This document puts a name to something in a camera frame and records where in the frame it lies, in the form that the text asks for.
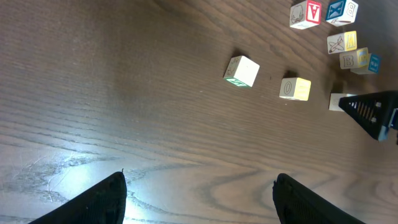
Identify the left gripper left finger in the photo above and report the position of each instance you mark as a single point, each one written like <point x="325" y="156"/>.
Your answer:
<point x="103" y="203"/>

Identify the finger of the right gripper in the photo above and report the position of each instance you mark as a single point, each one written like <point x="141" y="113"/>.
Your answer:
<point x="376" y="113"/>

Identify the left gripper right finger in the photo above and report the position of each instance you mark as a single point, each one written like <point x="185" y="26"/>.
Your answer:
<point x="296" y="204"/>

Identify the white ladybug block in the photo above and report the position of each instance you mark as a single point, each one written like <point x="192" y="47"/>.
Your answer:
<point x="335" y="99"/>

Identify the yellow block letter O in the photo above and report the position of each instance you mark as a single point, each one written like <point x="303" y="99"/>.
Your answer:
<point x="295" y="89"/>

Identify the white block green side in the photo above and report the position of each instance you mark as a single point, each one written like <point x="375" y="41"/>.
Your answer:
<point x="241" y="71"/>

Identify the blue top block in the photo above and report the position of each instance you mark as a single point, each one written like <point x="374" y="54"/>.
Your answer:
<point x="372" y="66"/>

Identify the yellow block letter B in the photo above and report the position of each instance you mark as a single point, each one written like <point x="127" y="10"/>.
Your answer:
<point x="354" y="59"/>

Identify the yellow block with plane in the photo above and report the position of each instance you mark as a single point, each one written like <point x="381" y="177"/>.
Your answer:
<point x="342" y="42"/>

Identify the white block blue X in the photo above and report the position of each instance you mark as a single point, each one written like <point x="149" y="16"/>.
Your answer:
<point x="341" y="12"/>

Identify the red letter A block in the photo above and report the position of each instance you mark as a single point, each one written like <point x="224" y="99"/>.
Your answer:
<point x="305" y="14"/>

